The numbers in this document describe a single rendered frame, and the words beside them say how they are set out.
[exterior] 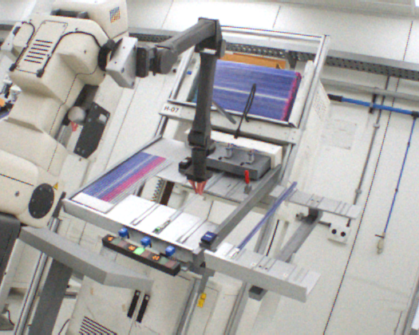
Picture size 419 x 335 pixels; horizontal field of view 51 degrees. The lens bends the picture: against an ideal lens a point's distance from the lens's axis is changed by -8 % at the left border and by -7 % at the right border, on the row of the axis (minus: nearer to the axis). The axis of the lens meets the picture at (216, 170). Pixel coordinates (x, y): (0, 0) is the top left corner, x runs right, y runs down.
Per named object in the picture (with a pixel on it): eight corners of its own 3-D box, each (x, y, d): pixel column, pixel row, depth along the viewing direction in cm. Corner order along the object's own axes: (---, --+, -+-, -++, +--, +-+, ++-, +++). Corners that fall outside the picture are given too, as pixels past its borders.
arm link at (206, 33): (201, 10, 169) (226, 14, 165) (202, 44, 176) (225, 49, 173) (131, 49, 136) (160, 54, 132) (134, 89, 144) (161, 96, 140)
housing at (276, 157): (274, 181, 216) (274, 153, 208) (185, 157, 238) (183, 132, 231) (281, 173, 221) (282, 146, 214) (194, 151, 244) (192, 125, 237)
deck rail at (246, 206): (198, 267, 165) (196, 254, 162) (193, 266, 166) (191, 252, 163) (282, 175, 217) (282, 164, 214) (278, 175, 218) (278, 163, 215)
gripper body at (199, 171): (192, 171, 198) (192, 155, 195) (213, 176, 194) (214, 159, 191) (183, 176, 193) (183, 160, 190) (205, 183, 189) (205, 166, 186)
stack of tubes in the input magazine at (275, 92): (283, 121, 213) (299, 69, 216) (190, 102, 236) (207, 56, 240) (290, 131, 224) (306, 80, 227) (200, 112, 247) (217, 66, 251)
